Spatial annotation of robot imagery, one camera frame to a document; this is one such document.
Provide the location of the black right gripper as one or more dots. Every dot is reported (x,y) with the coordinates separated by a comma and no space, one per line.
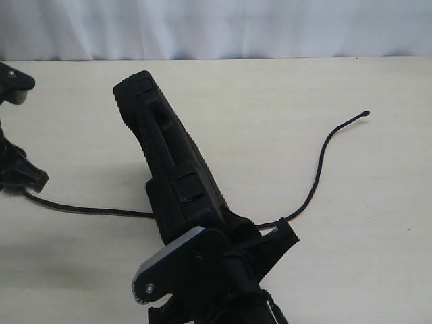
(230,293)

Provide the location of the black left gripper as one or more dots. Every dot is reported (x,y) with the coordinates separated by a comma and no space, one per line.
(17,171)

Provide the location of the black plastic carrying case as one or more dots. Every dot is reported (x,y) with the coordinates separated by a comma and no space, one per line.
(182,191)

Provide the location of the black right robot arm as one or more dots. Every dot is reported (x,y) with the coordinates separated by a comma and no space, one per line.
(218,275)

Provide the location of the white backdrop curtain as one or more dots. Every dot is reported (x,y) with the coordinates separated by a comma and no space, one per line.
(168,30)

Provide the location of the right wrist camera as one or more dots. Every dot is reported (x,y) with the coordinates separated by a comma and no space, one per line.
(187,257)

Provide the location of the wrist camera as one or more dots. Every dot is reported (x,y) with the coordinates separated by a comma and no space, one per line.
(15,85)
(187,257)

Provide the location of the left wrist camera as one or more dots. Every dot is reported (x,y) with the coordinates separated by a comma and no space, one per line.
(15,85)

